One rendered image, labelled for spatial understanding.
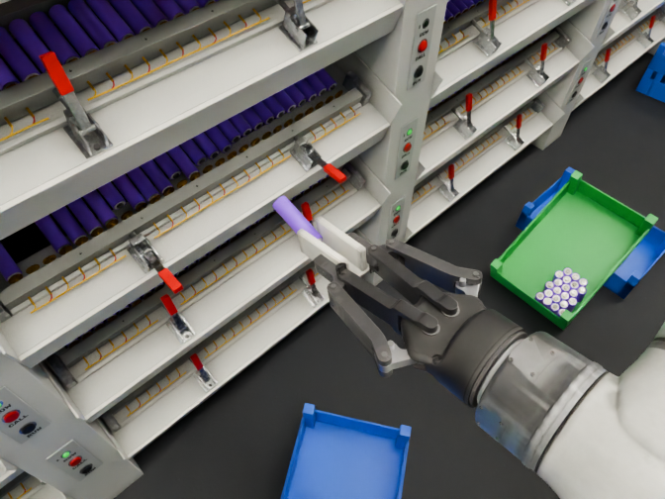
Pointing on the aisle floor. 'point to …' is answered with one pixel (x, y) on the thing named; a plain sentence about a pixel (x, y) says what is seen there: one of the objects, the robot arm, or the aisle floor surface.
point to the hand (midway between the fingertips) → (332, 249)
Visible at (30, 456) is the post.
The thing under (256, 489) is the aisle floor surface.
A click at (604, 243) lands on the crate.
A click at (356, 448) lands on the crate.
